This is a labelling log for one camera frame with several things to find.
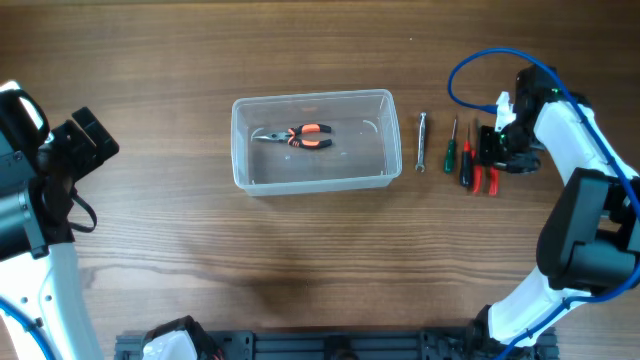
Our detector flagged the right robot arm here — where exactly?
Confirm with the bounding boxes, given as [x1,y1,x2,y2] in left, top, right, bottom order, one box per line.
[465,65,639,359]

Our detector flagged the red handled cutting pliers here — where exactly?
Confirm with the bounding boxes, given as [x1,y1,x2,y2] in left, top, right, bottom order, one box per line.
[471,118,499,196]

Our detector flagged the green handled screwdriver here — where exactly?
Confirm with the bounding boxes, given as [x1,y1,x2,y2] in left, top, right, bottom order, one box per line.
[443,117,458,174]

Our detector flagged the left blue cable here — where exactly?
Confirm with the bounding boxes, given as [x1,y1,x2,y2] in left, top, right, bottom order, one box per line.
[0,297,59,360]

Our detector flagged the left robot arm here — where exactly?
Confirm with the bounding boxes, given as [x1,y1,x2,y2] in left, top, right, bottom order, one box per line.
[1,81,119,359]

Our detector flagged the small silver wrench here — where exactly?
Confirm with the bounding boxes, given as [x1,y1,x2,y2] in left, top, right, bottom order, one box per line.
[415,112,427,172]

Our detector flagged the orange black needle-nose pliers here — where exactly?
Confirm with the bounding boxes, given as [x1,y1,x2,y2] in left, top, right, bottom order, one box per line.
[253,123,333,150]

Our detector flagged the red and black screwdriver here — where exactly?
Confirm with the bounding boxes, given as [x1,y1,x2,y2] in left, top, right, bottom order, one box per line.
[459,126,473,188]

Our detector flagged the clear plastic container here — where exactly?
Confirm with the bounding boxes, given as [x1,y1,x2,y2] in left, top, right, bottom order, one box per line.
[231,89,403,196]

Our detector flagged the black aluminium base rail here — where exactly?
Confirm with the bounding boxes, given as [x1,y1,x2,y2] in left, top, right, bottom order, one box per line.
[114,327,559,360]

